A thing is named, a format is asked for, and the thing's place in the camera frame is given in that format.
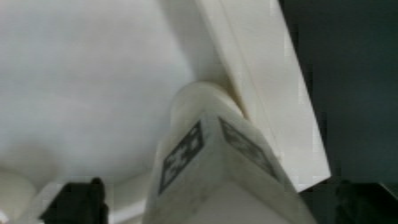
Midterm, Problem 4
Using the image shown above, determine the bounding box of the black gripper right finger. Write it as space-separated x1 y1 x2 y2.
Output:
334 181 398 224

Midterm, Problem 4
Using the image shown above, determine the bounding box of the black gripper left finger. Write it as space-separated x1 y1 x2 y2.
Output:
39 178 108 224

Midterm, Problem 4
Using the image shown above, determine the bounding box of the white table leg with tag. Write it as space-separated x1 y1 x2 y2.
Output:
142 82 316 224

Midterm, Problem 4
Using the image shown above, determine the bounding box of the white square tabletop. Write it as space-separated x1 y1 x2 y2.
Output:
0 0 334 224

